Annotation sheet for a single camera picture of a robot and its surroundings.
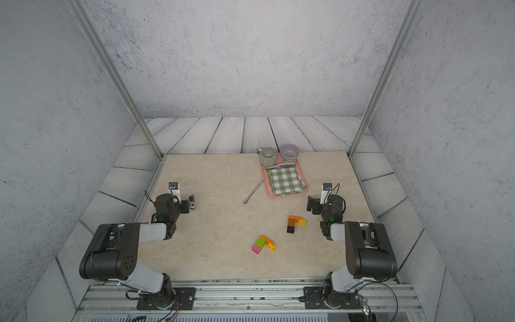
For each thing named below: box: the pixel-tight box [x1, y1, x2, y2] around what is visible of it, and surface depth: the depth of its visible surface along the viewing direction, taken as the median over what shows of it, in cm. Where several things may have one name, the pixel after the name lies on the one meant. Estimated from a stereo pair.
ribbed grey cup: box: [256, 147, 277, 168], surface depth 113 cm
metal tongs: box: [265, 158, 297, 171], surface depth 116 cm
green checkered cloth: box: [267, 167, 307, 196], surface depth 110 cm
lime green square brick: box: [254, 236, 266, 249], surface depth 87 cm
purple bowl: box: [279, 143, 300, 161], surface depth 120 cm
